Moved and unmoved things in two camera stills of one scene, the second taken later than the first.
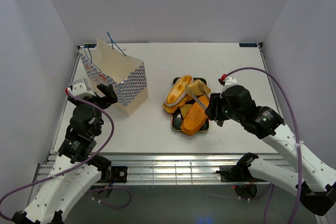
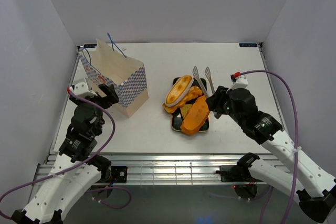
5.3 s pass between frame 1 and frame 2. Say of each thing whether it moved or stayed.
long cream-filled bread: stayed
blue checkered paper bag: stayed
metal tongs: moved
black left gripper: stayed
